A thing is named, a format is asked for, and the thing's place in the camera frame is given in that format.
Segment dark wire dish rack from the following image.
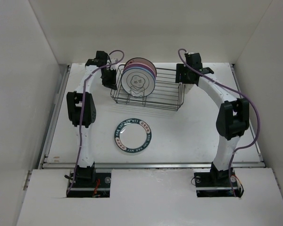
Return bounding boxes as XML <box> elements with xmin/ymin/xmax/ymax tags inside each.
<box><xmin>110</xmin><ymin>64</ymin><xmax>185</xmax><ymax>111</ymax></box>

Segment white plate with flower outline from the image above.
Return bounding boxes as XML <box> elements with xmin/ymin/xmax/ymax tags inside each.
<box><xmin>121</xmin><ymin>67</ymin><xmax>155</xmax><ymax>97</ymax></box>

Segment green rimmed white plate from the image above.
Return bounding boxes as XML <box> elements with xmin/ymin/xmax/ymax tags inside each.
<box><xmin>114</xmin><ymin>118</ymin><xmax>152</xmax><ymax>154</ymax></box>

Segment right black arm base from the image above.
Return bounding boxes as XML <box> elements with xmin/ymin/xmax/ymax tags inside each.
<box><xmin>191</xmin><ymin>169</ymin><xmax>244</xmax><ymax>198</ymax></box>

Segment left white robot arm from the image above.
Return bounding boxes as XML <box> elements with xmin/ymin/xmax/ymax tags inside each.
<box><xmin>66</xmin><ymin>50</ymin><xmax>122</xmax><ymax>187</ymax></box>

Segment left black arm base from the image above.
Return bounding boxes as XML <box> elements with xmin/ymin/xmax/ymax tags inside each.
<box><xmin>64</xmin><ymin>168</ymin><xmax>111</xmax><ymax>198</ymax></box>

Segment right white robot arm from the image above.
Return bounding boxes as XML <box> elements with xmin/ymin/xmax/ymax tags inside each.
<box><xmin>176</xmin><ymin>48</ymin><xmax>250</xmax><ymax>186</ymax></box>

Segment beige plastic cutlery holder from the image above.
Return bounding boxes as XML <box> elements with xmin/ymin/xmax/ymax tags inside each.
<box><xmin>184</xmin><ymin>84</ymin><xmax>194</xmax><ymax>94</ymax></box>

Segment blue plate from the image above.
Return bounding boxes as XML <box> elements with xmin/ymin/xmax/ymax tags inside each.
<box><xmin>124</xmin><ymin>64</ymin><xmax>157</xmax><ymax>79</ymax></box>

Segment pink plate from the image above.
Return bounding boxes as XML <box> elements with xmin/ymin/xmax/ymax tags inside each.
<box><xmin>131</xmin><ymin>63</ymin><xmax>157</xmax><ymax>72</ymax></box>

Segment white plate with red print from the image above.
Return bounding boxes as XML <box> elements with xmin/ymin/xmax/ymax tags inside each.
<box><xmin>125</xmin><ymin>57</ymin><xmax>151</xmax><ymax>66</ymax></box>

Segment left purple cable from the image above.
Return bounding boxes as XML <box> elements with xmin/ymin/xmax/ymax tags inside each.
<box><xmin>66</xmin><ymin>49</ymin><xmax>125</xmax><ymax>196</ymax></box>

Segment purple cable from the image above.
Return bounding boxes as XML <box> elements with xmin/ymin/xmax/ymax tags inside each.
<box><xmin>178</xmin><ymin>48</ymin><xmax>261</xmax><ymax>197</ymax></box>
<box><xmin>66</xmin><ymin>49</ymin><xmax>125</xmax><ymax>196</ymax></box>

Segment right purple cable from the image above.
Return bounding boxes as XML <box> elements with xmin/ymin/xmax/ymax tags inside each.
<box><xmin>178</xmin><ymin>48</ymin><xmax>261</xmax><ymax>197</ymax></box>

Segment aluminium rail frame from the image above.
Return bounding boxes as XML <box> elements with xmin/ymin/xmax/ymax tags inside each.
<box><xmin>22</xmin><ymin>63</ymin><xmax>281</xmax><ymax>191</ymax></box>

